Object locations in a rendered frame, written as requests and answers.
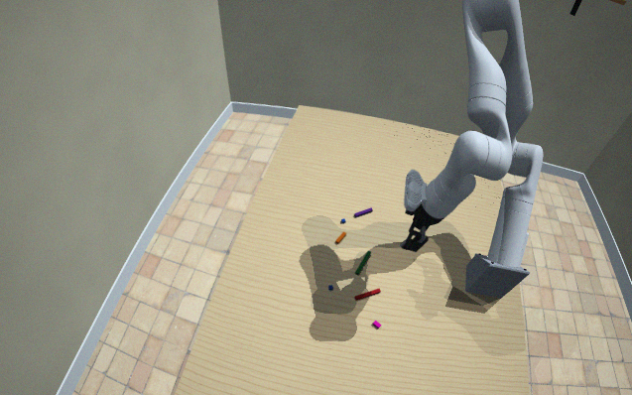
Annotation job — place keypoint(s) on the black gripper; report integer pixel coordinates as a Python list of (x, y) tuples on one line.
[(422, 224)]

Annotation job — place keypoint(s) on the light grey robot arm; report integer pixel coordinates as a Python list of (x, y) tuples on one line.
[(489, 105)]

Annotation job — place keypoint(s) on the orange rod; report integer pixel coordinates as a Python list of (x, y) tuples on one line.
[(340, 237)]

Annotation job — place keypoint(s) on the green rod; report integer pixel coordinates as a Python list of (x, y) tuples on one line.
[(363, 262)]

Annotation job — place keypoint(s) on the purple rod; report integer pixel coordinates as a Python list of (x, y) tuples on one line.
[(368, 210)]

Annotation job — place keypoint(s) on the dark red rod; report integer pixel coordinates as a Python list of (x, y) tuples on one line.
[(368, 294)]

